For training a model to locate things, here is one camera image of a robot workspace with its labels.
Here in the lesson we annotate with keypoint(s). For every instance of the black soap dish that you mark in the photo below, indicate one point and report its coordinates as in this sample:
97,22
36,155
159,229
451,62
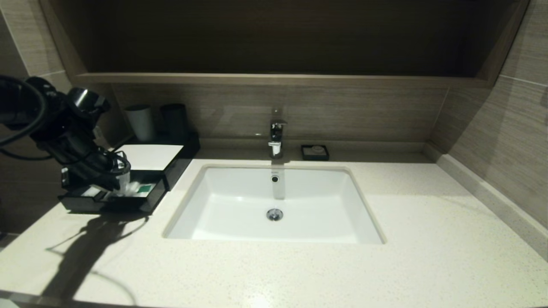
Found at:
305,157

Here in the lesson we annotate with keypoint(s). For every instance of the white ceramic sink basin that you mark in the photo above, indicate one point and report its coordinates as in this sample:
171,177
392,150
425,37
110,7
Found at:
308,205

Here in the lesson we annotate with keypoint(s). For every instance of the white paper card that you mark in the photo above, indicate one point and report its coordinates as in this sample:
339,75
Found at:
152,156

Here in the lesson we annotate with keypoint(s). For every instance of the chrome drain stopper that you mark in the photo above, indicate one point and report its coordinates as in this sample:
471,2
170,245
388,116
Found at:
274,214

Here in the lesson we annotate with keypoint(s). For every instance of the pale grey cup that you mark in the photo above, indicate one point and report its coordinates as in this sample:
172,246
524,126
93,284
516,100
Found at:
139,123

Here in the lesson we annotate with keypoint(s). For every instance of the flat white green-label packet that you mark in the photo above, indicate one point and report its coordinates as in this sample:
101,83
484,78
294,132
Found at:
145,188

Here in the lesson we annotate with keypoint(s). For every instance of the wooden wall shelf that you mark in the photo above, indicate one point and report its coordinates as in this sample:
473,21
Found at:
278,79

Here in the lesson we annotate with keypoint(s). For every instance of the black cup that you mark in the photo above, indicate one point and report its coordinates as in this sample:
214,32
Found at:
173,123

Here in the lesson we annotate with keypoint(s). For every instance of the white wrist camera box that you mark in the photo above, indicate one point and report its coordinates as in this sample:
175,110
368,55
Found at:
100,139

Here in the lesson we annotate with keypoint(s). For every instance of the chrome faucet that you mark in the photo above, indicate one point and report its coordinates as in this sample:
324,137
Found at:
277,132

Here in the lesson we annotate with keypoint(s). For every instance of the wide white wrapped packet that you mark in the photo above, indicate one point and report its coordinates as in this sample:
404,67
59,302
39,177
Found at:
90,191

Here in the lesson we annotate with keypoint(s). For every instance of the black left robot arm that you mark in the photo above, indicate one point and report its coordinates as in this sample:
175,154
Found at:
60,115

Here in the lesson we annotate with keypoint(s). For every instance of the round beige soap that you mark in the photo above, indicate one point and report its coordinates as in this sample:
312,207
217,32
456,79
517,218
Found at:
317,149

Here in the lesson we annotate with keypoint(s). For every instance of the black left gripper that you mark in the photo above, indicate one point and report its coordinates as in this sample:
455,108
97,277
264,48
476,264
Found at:
87,164

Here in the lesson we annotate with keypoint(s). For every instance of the black pull-out drawer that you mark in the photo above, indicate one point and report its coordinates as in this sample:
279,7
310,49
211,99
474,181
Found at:
145,206

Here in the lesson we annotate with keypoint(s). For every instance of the small clear green-label sachet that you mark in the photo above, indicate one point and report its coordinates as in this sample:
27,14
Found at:
130,187

